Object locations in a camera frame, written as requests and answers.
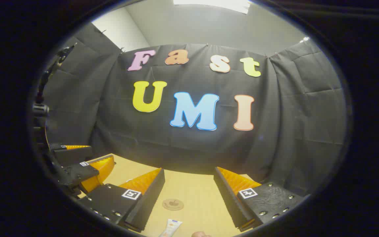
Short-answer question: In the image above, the light wooden desktop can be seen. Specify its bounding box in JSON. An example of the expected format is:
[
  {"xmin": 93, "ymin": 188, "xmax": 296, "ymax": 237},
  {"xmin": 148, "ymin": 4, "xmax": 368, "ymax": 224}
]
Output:
[{"xmin": 78, "ymin": 153, "xmax": 262, "ymax": 237}]

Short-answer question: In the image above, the round cork coaster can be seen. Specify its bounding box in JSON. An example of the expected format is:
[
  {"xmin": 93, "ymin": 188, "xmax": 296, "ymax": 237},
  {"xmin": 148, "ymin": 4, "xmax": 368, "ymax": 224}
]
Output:
[{"xmin": 162, "ymin": 198, "xmax": 185, "ymax": 211}]

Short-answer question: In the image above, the black backdrop cloth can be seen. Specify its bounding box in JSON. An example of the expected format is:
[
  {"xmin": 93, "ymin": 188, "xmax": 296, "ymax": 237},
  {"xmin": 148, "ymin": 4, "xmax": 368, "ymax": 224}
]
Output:
[{"xmin": 33, "ymin": 22, "xmax": 347, "ymax": 196}]

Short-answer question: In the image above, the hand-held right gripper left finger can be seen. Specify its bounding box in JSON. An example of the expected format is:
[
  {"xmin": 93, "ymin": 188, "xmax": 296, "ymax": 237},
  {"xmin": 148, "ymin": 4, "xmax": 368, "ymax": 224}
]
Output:
[{"xmin": 77, "ymin": 168, "xmax": 165, "ymax": 233}]

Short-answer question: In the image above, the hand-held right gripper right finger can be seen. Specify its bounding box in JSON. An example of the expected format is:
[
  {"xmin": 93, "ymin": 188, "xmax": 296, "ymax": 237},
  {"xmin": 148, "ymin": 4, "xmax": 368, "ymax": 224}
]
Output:
[{"xmin": 213, "ymin": 167, "xmax": 310, "ymax": 231}]

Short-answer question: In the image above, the white toothpaste tube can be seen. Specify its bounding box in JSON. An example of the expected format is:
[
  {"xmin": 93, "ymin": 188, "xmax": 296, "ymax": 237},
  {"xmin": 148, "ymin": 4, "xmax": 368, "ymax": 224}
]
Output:
[{"xmin": 158, "ymin": 219, "xmax": 183, "ymax": 237}]

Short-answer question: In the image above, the ceiling light panel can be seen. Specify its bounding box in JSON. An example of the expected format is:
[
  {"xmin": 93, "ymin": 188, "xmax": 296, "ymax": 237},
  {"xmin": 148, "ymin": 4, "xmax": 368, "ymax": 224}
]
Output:
[{"xmin": 173, "ymin": 0, "xmax": 252, "ymax": 14}]

